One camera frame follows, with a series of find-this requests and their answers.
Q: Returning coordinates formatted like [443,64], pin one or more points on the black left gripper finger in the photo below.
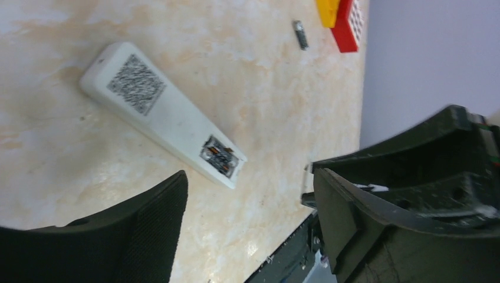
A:
[445,168]
[132,241]
[368,239]

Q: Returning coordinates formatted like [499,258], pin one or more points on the white remote control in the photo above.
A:
[123,79]

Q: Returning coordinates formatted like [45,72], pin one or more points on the red toy window block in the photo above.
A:
[348,28]

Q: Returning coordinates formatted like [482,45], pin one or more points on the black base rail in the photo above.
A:
[293,260]

